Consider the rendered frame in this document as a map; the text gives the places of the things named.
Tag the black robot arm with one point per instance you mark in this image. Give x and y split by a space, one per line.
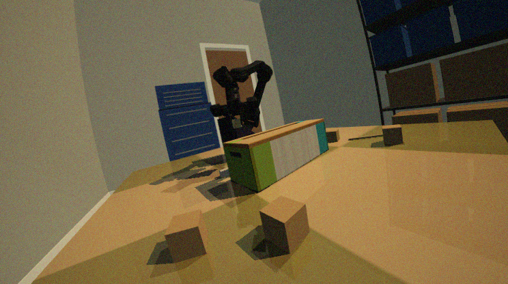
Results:
228 80

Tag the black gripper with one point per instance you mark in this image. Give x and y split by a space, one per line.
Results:
233 102

